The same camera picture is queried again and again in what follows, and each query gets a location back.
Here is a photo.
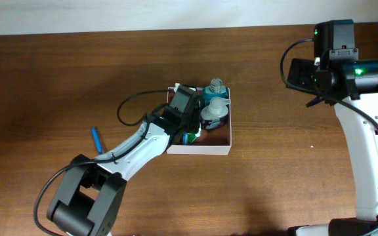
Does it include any clear pump soap bottle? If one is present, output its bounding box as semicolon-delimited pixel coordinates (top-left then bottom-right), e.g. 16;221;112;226
200;97;231;130

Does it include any right black cable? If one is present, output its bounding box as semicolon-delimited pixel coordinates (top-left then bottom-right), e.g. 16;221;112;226
280;38;378;236

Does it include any blue razor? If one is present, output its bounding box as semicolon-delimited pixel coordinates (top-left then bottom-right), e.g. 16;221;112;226
91;127;103;155

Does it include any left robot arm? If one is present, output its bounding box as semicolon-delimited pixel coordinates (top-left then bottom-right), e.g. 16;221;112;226
47;104;200;236

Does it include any pink cardboard box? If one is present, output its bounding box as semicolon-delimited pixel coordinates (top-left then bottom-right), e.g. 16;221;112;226
167;104;232;155

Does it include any black cable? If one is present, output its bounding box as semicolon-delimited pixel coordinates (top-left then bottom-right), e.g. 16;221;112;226
33;87;177;236
280;38;378;236

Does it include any teal mouthwash bottle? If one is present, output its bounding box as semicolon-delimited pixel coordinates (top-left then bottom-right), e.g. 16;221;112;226
202;78;229;106

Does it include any blue white toothbrush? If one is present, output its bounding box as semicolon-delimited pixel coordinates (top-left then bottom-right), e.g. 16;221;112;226
182;132;188;146

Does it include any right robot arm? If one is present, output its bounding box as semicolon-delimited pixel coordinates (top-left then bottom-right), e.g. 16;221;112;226
284;58;378;236

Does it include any left black cable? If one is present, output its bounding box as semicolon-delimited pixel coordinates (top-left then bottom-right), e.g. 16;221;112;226
33;87;177;236

